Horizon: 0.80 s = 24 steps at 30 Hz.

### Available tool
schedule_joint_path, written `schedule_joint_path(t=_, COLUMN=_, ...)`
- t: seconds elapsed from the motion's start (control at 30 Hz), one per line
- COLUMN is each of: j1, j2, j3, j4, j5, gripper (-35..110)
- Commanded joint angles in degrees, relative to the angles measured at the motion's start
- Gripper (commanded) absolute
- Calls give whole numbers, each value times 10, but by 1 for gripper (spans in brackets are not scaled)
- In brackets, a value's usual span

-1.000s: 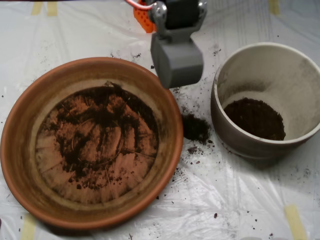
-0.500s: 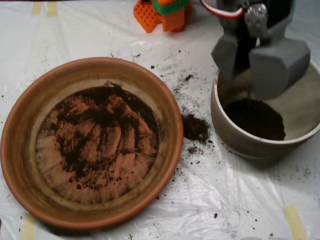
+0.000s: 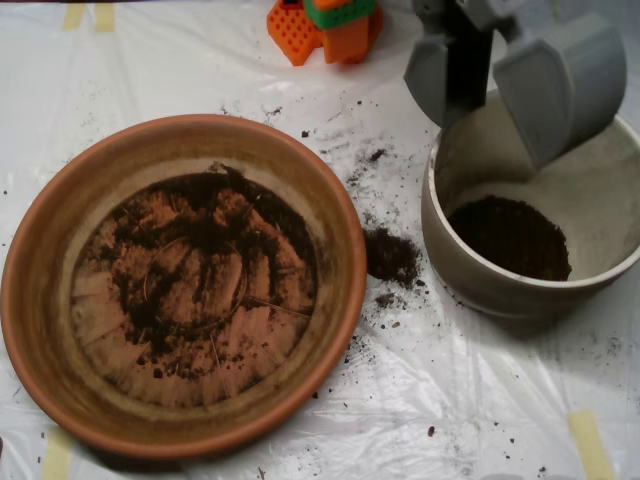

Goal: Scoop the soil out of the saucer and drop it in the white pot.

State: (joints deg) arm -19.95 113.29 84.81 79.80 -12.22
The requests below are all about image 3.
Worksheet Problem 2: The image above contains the dark soil heap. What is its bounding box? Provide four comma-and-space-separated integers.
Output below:
94, 160, 319, 379

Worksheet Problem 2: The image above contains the orange green robot base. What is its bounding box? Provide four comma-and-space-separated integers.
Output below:
266, 0, 387, 67

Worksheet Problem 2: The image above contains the spilled soil pile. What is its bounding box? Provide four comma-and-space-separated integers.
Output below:
364, 227, 421, 289

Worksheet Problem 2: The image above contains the white ceramic pot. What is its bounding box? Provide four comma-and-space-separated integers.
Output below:
420, 112, 640, 321

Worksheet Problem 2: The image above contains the terracotta clay bowl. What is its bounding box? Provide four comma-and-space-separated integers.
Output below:
0, 113, 370, 461

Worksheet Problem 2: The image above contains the clear plastic cover sheet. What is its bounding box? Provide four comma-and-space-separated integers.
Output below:
0, 2, 640, 480

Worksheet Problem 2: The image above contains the beige masking tape strip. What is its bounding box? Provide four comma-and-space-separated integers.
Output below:
94, 3, 117, 34
42, 427, 76, 480
568, 408, 616, 480
62, 3, 86, 31

